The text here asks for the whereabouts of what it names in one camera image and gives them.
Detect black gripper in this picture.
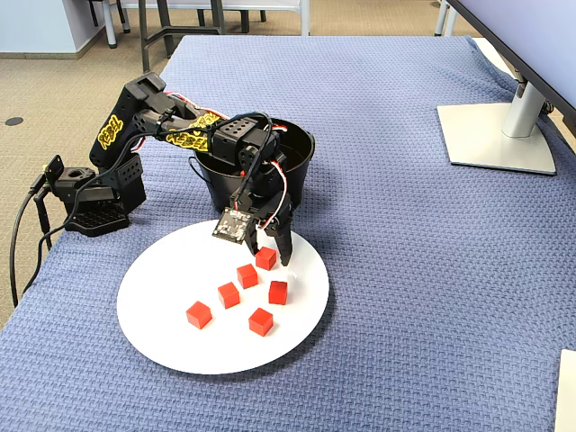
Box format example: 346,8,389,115
245,157,294,267

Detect red cube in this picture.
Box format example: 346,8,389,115
217,281,241,310
255,246,277,272
185,301,213,330
236,263,259,290
268,280,289,306
247,307,275,338

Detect white round plate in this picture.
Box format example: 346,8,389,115
115,217,331,376

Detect black metal bucket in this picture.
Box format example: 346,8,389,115
187,117,316,217

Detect blue woven tablecloth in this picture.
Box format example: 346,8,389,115
0,34,576,432

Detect monitor with silver stand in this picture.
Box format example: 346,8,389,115
436,0,576,176

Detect white table leg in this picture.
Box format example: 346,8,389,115
101,0,119,50

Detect grey table leg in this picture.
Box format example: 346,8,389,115
434,0,460,38

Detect white flat panel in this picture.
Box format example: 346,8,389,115
553,348,576,432

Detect black wrist camera board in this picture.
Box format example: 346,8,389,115
211,207,254,246

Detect red white servo wire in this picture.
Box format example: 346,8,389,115
258,125,292,231

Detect black camera cable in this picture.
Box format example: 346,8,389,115
134,111,275,208

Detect light grey table frame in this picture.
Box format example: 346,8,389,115
121,0,311,37

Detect thin black cable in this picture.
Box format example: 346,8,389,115
33,191,54,252

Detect thick black cable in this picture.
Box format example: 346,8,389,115
8,177,46,308
20,218,73,293

